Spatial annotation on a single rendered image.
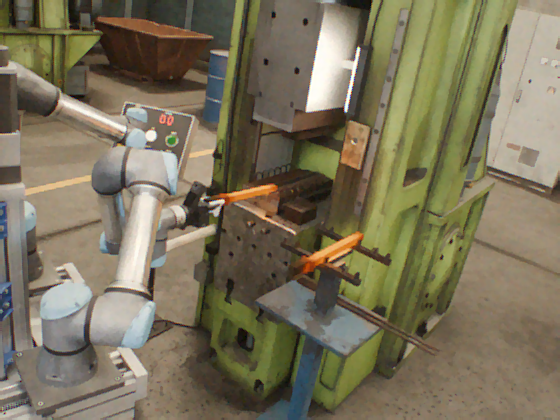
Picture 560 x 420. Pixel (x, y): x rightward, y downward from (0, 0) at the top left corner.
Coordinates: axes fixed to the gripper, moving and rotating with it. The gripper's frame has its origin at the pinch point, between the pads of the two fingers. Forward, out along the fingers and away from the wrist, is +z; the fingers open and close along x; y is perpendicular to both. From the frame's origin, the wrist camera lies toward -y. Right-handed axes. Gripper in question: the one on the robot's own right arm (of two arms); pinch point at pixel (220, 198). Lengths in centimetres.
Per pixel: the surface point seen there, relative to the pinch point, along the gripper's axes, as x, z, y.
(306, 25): 7, 26, -65
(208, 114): -343, 350, 77
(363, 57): 27, 36, -58
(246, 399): 13, 21, 102
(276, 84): -2.2, 26.4, -41.6
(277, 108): -0.1, 26.7, -32.7
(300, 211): 18.4, 27.8, 4.4
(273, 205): 5.2, 27.6, 6.7
